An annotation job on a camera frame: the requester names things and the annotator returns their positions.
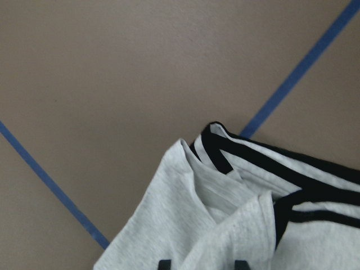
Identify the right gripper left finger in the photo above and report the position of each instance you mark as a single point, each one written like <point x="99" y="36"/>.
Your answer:
<point x="164" y="264"/>

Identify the grey cartoon print t-shirt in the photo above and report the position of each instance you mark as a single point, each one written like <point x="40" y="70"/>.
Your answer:
<point x="224" y="198"/>

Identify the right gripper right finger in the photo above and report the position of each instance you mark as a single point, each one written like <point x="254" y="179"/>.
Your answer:
<point x="240" y="265"/>

